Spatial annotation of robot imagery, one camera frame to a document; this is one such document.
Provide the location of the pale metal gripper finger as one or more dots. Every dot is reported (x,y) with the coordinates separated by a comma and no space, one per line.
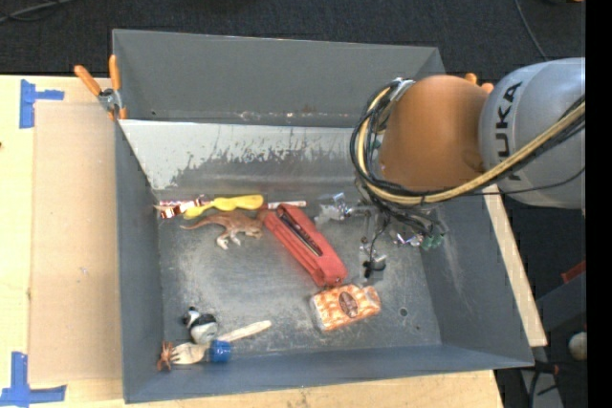
(339,205)

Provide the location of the red long flat case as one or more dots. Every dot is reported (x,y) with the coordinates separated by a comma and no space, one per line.
(306,243)

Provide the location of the white and red flat stick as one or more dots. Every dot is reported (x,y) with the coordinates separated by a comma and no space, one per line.
(287,205)

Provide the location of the orange patterned packet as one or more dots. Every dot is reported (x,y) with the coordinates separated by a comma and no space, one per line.
(344,307)

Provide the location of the grey metal bin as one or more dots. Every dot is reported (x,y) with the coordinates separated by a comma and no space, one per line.
(268,282)

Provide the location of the brown toy dinosaur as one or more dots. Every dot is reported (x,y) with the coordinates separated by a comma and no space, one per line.
(234,224)

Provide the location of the yellow long plastic toy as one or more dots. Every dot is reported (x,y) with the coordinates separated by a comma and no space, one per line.
(229,203)

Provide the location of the black and white toy panda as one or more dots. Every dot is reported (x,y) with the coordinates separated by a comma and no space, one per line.
(201,325)

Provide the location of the white plastic fork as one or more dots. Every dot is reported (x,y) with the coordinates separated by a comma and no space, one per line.
(189,353)

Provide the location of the brown cardboard board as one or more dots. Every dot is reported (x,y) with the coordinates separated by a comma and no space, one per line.
(72,229)

